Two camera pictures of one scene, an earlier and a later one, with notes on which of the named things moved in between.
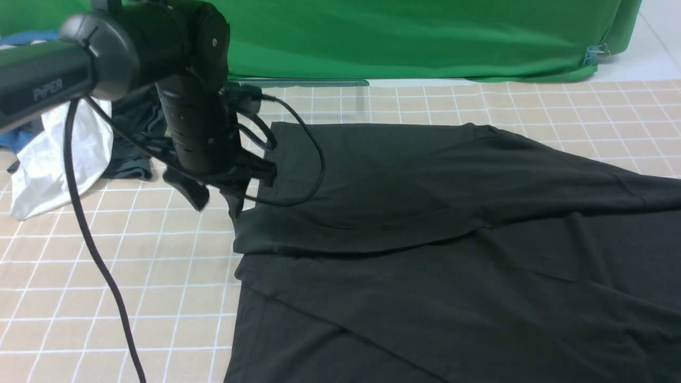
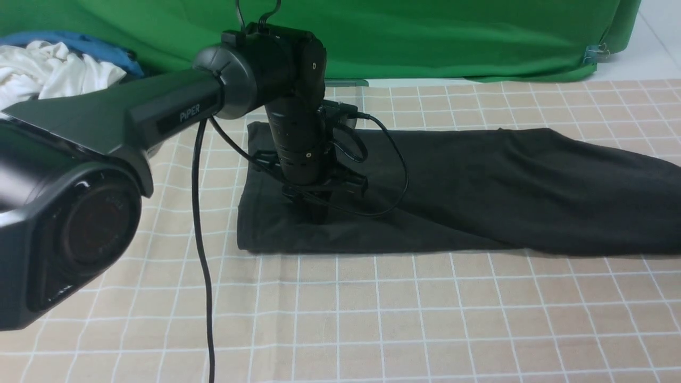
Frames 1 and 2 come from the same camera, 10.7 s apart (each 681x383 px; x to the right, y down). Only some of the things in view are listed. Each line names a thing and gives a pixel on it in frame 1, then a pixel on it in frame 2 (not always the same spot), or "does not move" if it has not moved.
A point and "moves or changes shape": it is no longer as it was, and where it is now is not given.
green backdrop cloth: [396, 39] does not move
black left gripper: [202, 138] -> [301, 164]
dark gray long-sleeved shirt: [416, 252] moves or changes shape
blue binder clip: [594, 52] does not move
